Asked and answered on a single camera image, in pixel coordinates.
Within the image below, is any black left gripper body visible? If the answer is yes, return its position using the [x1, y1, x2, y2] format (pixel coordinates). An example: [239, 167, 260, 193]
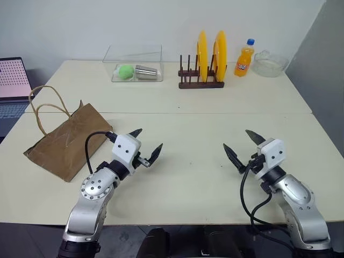
[133, 151, 151, 170]

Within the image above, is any clear plastic box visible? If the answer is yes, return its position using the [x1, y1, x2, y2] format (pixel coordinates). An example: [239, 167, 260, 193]
[103, 44, 164, 83]

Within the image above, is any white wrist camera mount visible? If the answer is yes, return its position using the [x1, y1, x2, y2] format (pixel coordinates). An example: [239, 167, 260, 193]
[256, 138, 285, 181]
[111, 133, 142, 177]

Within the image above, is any orange soda bottle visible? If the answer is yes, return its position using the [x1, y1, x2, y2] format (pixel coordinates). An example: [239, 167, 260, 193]
[233, 38, 255, 77]

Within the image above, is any dark rounded shape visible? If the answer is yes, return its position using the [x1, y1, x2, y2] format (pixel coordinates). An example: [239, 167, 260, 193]
[137, 227, 170, 258]

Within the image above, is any brown paper bag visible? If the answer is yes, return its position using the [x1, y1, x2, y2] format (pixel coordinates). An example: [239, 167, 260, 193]
[23, 85, 113, 183]

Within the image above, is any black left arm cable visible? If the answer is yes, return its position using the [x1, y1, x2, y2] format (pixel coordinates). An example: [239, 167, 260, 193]
[84, 131, 118, 174]

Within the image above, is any steel cup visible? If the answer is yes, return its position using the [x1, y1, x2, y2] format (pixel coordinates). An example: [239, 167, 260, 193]
[134, 64, 158, 81]

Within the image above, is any dark wooden dish rack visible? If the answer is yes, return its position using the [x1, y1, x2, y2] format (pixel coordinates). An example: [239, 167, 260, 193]
[178, 55, 225, 89]

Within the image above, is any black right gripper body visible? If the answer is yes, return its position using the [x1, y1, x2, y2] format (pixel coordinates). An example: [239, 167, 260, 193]
[243, 153, 267, 175]

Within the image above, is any clear glass bowl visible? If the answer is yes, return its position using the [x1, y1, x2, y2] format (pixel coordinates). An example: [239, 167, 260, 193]
[251, 50, 290, 78]

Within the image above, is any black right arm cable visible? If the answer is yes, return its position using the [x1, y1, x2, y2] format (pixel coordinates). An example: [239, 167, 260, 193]
[240, 157, 299, 250]

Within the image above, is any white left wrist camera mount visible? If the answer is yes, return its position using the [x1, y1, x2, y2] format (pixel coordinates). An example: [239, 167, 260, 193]
[111, 133, 142, 177]

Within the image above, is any yellow plate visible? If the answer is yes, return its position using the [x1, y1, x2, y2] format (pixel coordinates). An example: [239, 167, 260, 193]
[196, 30, 209, 83]
[213, 30, 228, 82]

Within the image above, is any grey laptop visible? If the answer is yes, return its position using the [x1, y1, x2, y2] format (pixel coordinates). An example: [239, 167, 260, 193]
[0, 56, 35, 138]

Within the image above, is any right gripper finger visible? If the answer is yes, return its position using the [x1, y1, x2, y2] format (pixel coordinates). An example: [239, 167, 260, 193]
[223, 143, 247, 175]
[245, 130, 267, 147]

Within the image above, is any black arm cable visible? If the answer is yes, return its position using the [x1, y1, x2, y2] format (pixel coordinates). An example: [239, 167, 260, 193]
[240, 157, 299, 250]
[84, 131, 118, 174]

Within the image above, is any green ball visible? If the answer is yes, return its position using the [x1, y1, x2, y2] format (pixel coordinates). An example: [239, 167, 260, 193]
[115, 64, 135, 81]

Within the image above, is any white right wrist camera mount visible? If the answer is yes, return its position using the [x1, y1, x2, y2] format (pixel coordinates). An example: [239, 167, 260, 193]
[256, 138, 285, 181]

